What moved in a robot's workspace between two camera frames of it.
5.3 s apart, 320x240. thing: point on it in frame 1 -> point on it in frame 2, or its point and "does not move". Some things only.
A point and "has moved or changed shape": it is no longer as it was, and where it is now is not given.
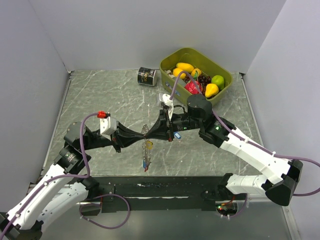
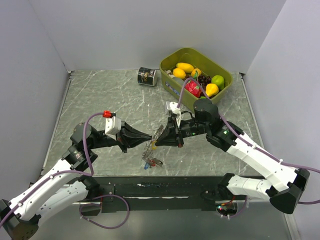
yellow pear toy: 211,89 does not move
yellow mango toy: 186,67 does not move
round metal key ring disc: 145,153 has moved or changed shape
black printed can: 146,76 does not move
